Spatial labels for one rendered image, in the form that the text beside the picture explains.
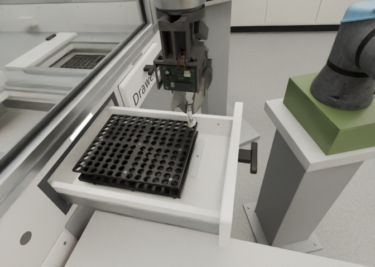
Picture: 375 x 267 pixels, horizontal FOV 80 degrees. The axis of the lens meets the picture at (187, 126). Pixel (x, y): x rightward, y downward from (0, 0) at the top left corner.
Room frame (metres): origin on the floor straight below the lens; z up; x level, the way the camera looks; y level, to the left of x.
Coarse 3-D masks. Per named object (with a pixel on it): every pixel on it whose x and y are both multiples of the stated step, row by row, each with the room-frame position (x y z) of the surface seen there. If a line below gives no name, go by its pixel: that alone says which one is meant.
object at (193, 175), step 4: (200, 140) 0.38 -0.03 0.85; (204, 140) 0.38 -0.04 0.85; (200, 144) 0.37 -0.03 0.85; (200, 148) 0.36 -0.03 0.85; (196, 152) 0.34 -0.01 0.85; (200, 152) 0.34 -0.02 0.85; (196, 156) 0.33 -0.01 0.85; (200, 156) 0.33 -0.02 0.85; (196, 160) 0.32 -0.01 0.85; (196, 164) 0.31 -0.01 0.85; (192, 168) 0.30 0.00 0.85; (196, 168) 0.30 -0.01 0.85; (192, 172) 0.29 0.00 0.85; (196, 172) 0.29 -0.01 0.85; (192, 176) 0.28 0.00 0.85; (196, 176) 0.28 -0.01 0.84
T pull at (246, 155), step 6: (252, 144) 0.29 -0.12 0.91; (240, 150) 0.28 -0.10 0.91; (246, 150) 0.28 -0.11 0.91; (252, 150) 0.28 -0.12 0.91; (240, 156) 0.27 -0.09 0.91; (246, 156) 0.27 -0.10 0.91; (252, 156) 0.26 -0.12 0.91; (240, 162) 0.26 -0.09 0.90; (246, 162) 0.26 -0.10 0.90; (252, 162) 0.25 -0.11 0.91; (252, 168) 0.24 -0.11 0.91
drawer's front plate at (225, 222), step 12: (240, 108) 0.39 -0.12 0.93; (240, 120) 0.35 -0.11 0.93; (228, 156) 0.26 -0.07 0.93; (228, 168) 0.23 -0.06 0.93; (228, 180) 0.21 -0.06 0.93; (228, 192) 0.19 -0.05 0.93; (228, 204) 0.17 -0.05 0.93; (228, 216) 0.15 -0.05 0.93; (228, 228) 0.14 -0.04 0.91; (228, 240) 0.14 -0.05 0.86
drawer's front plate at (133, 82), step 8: (152, 48) 0.76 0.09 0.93; (144, 56) 0.71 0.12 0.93; (152, 56) 0.75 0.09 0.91; (136, 64) 0.66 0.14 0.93; (144, 64) 0.68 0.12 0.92; (152, 64) 0.73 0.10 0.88; (136, 72) 0.62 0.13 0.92; (144, 72) 0.66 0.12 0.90; (128, 80) 0.57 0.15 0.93; (136, 80) 0.61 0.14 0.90; (144, 80) 0.65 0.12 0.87; (152, 80) 0.71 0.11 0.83; (120, 88) 0.54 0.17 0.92; (128, 88) 0.55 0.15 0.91; (136, 88) 0.59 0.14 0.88; (128, 96) 0.54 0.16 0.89; (136, 96) 0.58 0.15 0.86; (144, 96) 0.63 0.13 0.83; (128, 104) 0.54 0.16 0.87
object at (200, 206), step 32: (96, 128) 0.43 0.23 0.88; (224, 128) 0.40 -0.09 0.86; (64, 160) 0.32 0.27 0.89; (192, 160) 0.33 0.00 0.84; (224, 160) 0.32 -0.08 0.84; (64, 192) 0.25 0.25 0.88; (96, 192) 0.24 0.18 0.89; (128, 192) 0.26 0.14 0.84; (192, 192) 0.25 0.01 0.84; (192, 224) 0.17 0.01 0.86
